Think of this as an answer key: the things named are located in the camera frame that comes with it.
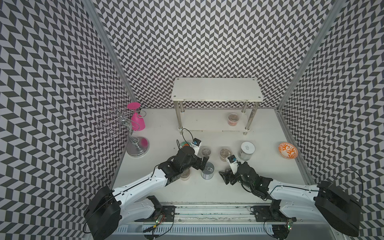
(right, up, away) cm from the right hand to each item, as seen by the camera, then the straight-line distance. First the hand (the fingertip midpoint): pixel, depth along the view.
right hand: (225, 170), depth 85 cm
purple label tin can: (-11, 0, -5) cm, 12 cm away
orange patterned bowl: (+41, +10, +9) cm, 43 cm away
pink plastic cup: (-54, +29, +7) cm, 61 cm away
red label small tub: (+8, +30, +14) cm, 34 cm away
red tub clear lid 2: (-23, -1, -4) cm, 23 cm away
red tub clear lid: (0, +9, +4) cm, 10 cm away
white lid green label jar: (+13, +12, +2) cm, 18 cm away
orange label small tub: (0, +3, -9) cm, 10 cm away
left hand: (-15, +10, -4) cm, 18 cm away
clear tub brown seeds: (-11, +10, +4) cm, 16 cm away
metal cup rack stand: (-55, +28, -5) cm, 62 cm away
